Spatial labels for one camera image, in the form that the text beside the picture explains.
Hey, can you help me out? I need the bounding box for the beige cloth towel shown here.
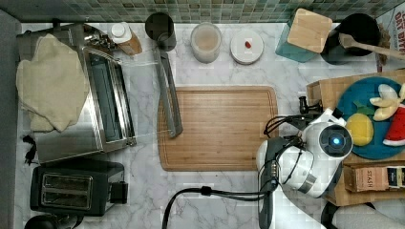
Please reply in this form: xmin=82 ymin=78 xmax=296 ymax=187
xmin=16 ymin=34 xmax=90 ymax=132

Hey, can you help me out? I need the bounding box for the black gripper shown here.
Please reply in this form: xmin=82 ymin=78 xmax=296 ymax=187
xmin=299 ymin=96 xmax=323 ymax=115

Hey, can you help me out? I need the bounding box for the black utensil pot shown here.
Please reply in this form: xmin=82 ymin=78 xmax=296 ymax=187
xmin=321 ymin=13 xmax=381 ymax=65

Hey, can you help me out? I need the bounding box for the white capped bottle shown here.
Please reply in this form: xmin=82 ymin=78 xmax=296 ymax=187
xmin=109 ymin=22 xmax=142 ymax=55

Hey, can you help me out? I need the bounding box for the wooden spoon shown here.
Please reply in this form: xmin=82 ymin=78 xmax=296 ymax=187
xmin=339 ymin=33 xmax=405 ymax=60

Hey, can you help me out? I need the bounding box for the clear cereal jar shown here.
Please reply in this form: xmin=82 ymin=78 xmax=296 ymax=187
xmin=191 ymin=22 xmax=222 ymax=64

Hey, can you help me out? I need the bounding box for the brown tea box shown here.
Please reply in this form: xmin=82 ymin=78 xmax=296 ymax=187
xmin=344 ymin=166 xmax=404 ymax=193

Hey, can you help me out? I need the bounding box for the stainless toaster oven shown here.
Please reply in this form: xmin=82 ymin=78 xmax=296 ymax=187
xmin=16 ymin=24 xmax=178 ymax=163

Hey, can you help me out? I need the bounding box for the yellow plush lemon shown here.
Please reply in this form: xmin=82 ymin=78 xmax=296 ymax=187
xmin=346 ymin=113 xmax=373 ymax=146

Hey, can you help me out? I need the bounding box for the white round lid container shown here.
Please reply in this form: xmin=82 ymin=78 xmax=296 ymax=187
xmin=230 ymin=30 xmax=264 ymax=65

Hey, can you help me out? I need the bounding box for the plush peeled banana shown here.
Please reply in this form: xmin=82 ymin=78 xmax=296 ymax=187
xmin=370 ymin=84 xmax=405 ymax=121

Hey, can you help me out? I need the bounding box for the plush watermelon slice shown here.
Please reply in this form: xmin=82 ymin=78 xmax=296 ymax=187
xmin=383 ymin=104 xmax=405 ymax=147

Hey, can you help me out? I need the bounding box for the large bamboo cutting board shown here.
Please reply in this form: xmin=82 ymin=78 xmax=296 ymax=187
xmin=158 ymin=86 xmax=278 ymax=172

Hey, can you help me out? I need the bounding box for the dark cylindrical cup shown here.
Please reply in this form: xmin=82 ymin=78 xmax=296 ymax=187
xmin=145 ymin=12 xmax=177 ymax=52

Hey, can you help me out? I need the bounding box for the blue round plate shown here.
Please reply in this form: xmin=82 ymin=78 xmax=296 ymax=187
xmin=336 ymin=76 xmax=404 ymax=159

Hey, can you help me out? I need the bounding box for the teal box with bamboo lid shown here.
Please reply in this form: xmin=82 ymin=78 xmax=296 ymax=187
xmin=275 ymin=8 xmax=332 ymax=63

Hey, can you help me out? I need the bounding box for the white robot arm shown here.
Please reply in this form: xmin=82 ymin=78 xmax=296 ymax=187
xmin=256 ymin=108 xmax=353 ymax=229

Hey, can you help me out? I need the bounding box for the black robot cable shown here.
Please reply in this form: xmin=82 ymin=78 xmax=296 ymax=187
xmin=161 ymin=186 xmax=271 ymax=229

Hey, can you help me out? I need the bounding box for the bamboo drawer cabinet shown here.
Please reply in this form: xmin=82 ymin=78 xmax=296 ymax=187
xmin=307 ymin=70 xmax=404 ymax=206

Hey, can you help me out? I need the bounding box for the black toaster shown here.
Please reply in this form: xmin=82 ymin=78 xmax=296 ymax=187
xmin=30 ymin=159 xmax=129 ymax=217

